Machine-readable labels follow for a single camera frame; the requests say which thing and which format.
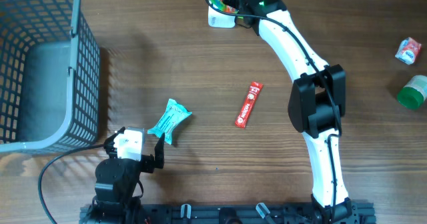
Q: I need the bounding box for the teal tissue packet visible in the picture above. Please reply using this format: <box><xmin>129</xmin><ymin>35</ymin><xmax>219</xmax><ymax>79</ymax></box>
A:
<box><xmin>147</xmin><ymin>99</ymin><xmax>192</xmax><ymax>145</ymax></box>

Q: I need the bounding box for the red snack stick packet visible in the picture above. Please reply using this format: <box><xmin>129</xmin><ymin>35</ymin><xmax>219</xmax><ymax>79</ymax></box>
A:
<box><xmin>235</xmin><ymin>81</ymin><xmax>264</xmax><ymax>128</ymax></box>

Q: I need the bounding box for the red white candy packet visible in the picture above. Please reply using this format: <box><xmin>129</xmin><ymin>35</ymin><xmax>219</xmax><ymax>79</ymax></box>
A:
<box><xmin>395</xmin><ymin>37</ymin><xmax>422</xmax><ymax>65</ymax></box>

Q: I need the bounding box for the green lid jar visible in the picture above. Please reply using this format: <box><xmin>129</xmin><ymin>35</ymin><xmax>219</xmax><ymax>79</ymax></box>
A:
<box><xmin>397</xmin><ymin>75</ymin><xmax>426</xmax><ymax>109</ymax></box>

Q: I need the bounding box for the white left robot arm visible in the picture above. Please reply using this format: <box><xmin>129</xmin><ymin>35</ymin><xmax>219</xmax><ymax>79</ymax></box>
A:
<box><xmin>79</xmin><ymin>127</ymin><xmax>165</xmax><ymax>223</ymax></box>

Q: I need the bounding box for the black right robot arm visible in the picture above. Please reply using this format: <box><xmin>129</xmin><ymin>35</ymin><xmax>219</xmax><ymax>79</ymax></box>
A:
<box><xmin>223</xmin><ymin>0</ymin><xmax>352</xmax><ymax>223</ymax></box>

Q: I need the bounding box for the white barcode scanner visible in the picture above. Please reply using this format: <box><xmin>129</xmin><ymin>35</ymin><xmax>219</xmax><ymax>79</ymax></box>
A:
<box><xmin>208</xmin><ymin>7</ymin><xmax>236</xmax><ymax>28</ymax></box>

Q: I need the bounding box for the grey plastic shopping basket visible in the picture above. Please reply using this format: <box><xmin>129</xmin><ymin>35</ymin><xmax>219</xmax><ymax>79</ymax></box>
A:
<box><xmin>1</xmin><ymin>0</ymin><xmax>101</xmax><ymax>155</ymax></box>

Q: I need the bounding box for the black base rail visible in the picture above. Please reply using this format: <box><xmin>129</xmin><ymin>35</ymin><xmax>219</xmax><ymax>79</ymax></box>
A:
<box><xmin>79</xmin><ymin>203</ymin><xmax>377</xmax><ymax>224</ymax></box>

